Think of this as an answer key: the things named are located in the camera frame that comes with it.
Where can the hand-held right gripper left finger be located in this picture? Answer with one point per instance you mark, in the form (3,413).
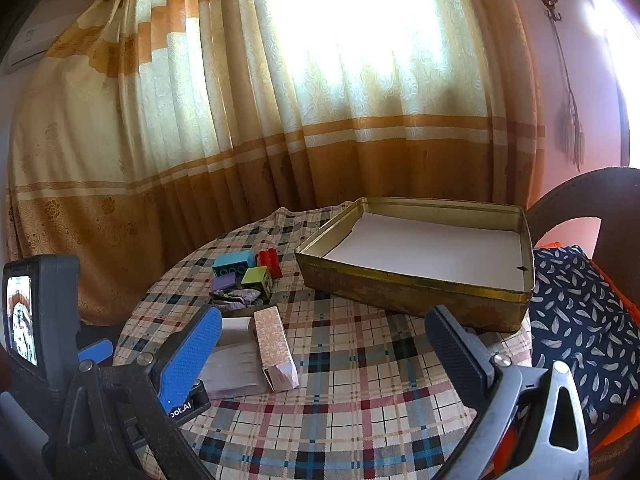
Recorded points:
(192,355)

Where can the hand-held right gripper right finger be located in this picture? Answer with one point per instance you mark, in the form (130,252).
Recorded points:
(455,355)

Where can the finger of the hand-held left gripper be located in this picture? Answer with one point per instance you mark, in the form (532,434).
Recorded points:
(96,351)

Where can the clear plastic case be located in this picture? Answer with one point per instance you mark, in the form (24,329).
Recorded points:
(230,370)

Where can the grey cloth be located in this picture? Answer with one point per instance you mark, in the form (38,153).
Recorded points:
(235,297)

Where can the purple toy block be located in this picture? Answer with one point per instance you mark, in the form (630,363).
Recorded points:
(225,281)

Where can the gold tin box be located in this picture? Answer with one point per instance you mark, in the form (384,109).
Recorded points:
(400,295)

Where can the pink patterned box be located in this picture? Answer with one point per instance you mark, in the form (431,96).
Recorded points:
(272,340)

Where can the green toy block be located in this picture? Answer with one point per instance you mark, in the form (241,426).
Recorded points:
(254,277)

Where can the teal toy block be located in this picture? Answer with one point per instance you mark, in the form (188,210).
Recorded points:
(232,262)

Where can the red toy block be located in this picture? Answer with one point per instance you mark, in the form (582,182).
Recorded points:
(270,260)

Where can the white paper liner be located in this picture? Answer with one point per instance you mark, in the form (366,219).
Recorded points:
(425,250)

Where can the plaid tablecloth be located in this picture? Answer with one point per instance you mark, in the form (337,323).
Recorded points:
(350,410)

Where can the navy feather print cushion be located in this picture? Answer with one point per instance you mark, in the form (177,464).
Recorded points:
(575,320)

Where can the orange cloth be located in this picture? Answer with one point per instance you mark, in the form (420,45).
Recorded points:
(625,300)

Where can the brown wicker chair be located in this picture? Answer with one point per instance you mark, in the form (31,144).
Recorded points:
(575,195)

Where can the cream and orange curtain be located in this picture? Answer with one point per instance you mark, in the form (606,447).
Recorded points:
(350,160)

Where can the white air conditioner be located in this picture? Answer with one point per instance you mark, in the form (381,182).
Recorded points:
(35,40)

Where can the metal wall hook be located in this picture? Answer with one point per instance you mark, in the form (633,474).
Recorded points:
(549,0)

